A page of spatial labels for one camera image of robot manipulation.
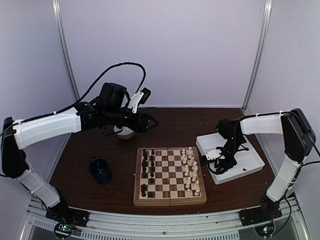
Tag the white plastic compartment tray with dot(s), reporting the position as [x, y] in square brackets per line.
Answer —
[246, 157]

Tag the white ceramic bowl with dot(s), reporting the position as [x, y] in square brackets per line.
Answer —
[123, 133]

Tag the left aluminium frame post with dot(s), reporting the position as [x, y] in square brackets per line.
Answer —
[63, 42]

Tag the wooden chess board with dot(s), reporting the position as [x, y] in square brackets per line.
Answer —
[168, 185]

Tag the aluminium frame post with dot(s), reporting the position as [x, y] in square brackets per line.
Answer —
[263, 35]
[63, 42]

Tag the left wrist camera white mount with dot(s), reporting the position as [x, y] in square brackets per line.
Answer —
[139, 98]

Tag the dark blue mug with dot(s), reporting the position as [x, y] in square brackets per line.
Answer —
[100, 170]

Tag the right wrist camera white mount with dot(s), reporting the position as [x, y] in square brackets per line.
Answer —
[211, 155]

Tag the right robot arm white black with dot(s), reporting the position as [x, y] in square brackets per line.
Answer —
[287, 139]

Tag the right aluminium frame post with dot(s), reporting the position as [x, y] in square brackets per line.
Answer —
[263, 35]

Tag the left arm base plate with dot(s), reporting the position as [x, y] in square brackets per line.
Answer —
[69, 216]

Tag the row of white chess pieces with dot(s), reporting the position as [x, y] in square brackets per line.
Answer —
[190, 169]

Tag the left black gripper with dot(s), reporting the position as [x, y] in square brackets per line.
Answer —
[140, 125]

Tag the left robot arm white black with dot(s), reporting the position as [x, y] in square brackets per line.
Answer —
[113, 107]

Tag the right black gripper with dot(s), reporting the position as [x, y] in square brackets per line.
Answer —
[227, 163]

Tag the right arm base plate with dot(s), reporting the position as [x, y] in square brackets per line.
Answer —
[255, 215]

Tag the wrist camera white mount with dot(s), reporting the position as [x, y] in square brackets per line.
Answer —
[139, 98]
[211, 155]

